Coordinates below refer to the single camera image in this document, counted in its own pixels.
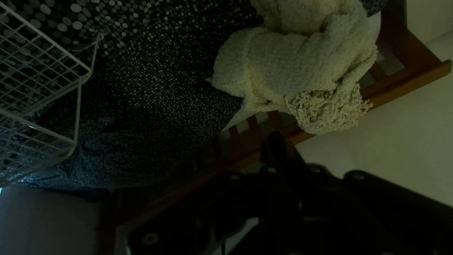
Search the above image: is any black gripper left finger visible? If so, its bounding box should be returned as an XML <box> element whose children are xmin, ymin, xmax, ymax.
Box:
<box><xmin>260</xmin><ymin>131</ymin><xmax>313</xmax><ymax>255</ymax></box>

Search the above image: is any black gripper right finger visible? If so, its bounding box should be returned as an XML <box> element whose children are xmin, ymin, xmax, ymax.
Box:
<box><xmin>343</xmin><ymin>169</ymin><xmax>453</xmax><ymax>255</ymax></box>

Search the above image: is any white mattress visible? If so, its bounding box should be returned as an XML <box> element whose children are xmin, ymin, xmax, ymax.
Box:
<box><xmin>220</xmin><ymin>110</ymin><xmax>267</xmax><ymax>137</ymax></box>

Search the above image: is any cream fluffy blanket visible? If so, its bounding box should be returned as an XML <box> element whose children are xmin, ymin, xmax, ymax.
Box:
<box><xmin>206</xmin><ymin>0</ymin><xmax>383</xmax><ymax>137</ymax></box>

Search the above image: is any black white dotted bedspread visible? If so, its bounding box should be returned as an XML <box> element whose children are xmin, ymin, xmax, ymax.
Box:
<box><xmin>0</xmin><ymin>0</ymin><xmax>267</xmax><ymax>192</ymax></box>

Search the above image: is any wooden bunk bed frame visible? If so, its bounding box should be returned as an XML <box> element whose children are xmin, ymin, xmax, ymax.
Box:
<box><xmin>94</xmin><ymin>0</ymin><xmax>453</xmax><ymax>255</ymax></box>

